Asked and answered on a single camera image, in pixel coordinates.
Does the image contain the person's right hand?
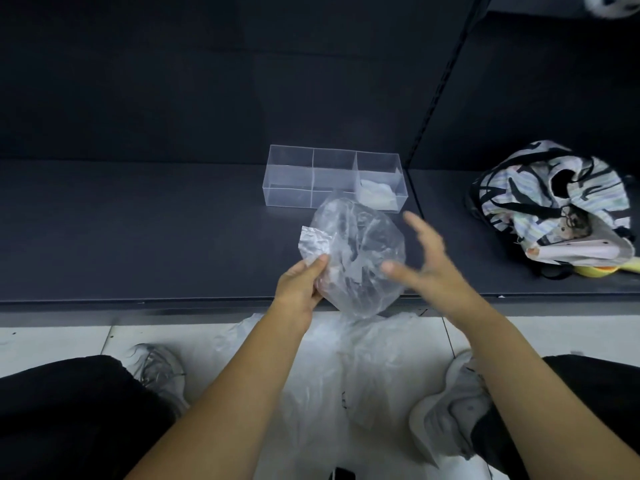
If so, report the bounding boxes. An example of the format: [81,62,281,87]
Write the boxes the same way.
[381,210,493,324]

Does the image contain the person's left hand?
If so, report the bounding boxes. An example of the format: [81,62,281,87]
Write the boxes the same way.
[272,253,331,335]

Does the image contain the pile of plastic bags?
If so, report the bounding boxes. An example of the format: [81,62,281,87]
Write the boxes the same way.
[209,309,452,447]

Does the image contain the clear three-compartment plastic box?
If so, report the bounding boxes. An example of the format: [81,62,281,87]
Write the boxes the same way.
[262,144,410,214]

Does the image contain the person's right forearm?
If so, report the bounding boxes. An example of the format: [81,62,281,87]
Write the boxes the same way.
[445,294,640,480]

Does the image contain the person's left forearm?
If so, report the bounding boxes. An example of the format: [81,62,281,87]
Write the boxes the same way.
[125,314,313,480]

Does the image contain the person's right grey shoe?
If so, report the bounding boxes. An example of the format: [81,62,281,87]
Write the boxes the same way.
[408,349,495,469]

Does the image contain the person's grey shoe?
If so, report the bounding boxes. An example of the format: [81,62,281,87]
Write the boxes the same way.
[123,343,192,417]
[408,349,495,469]

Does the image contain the person's left grey shoe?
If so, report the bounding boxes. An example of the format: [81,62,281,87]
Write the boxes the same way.
[123,343,192,417]

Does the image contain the black white striped tote bag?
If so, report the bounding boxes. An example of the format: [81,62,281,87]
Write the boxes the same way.
[465,140,637,281]

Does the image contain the pink white folder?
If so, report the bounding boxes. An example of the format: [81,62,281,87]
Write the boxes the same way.
[526,236,635,267]

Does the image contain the small brown plush toy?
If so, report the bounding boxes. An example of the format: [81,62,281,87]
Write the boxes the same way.
[553,206,595,241]

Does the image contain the yellow plastic item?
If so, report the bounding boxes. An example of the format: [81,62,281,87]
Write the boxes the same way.
[573,258,640,279]

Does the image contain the black trousers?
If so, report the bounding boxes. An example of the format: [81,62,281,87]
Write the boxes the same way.
[0,353,640,480]

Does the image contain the white black fluffy item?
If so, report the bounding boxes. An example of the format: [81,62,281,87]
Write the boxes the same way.
[581,0,640,21]

